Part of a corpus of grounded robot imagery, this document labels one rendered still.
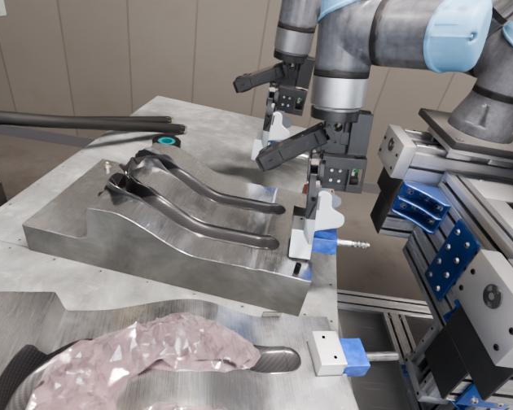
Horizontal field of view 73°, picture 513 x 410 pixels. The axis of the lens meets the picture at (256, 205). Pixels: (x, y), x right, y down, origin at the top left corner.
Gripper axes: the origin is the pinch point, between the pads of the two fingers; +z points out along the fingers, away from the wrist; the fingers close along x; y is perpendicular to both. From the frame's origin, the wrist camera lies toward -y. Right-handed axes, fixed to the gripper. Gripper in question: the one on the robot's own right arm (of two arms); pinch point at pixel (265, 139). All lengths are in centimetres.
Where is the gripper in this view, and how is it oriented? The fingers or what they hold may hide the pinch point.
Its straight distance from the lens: 83.5
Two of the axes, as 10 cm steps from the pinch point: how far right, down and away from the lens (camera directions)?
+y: 9.7, 2.2, -0.5
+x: 1.7, -5.5, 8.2
